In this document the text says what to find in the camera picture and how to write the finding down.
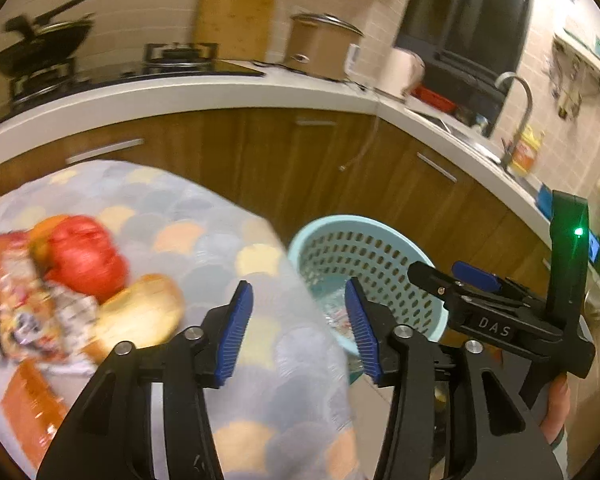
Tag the light blue plastic basket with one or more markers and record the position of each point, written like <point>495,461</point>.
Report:
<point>365,250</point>

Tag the orange fruit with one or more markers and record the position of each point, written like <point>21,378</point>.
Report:
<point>40,245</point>

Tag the steel sink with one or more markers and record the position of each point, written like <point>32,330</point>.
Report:
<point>467,137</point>

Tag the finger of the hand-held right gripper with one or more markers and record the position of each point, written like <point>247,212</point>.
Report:
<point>480,322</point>
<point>475,275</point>

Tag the black glass gas stove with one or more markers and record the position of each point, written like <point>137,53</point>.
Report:
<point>180,65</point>

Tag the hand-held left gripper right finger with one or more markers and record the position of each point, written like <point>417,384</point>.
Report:
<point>362,330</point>

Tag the black wok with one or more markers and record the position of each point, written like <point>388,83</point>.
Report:
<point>40,45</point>

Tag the blue bowl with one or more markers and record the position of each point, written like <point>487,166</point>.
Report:
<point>544,202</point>

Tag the steel faucet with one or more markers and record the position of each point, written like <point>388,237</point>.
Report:
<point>527,95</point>

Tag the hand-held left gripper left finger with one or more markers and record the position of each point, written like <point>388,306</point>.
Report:
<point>235,330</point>

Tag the yellow detergent bottle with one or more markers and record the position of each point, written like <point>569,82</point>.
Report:
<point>526,152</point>

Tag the dark window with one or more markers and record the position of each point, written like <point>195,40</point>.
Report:
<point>470,20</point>

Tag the person's right hand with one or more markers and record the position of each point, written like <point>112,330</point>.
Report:
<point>555,410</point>

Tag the water heater pipes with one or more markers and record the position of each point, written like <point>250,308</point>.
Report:
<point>572,90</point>

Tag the brown rice cooker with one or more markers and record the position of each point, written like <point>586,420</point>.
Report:
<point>320,50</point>

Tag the white electric kettle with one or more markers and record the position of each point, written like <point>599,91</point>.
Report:
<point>402,72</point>

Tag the scale-patterned tablecloth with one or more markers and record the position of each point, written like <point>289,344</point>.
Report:
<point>190,240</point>

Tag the white water heater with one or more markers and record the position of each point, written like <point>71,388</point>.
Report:
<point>585,15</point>

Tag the clear plastic wrapper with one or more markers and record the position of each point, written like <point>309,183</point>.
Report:
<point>332,310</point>

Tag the tan bread bun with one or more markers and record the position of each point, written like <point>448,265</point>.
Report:
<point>140,310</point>

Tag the red dish rack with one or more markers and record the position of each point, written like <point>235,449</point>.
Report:
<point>432,99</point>

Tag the wooden cutting board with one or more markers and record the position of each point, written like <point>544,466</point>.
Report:
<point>237,5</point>

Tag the orange packet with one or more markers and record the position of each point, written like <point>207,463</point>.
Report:
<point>32,405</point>

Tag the red printed snack packet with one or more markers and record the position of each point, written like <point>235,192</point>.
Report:
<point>15,270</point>

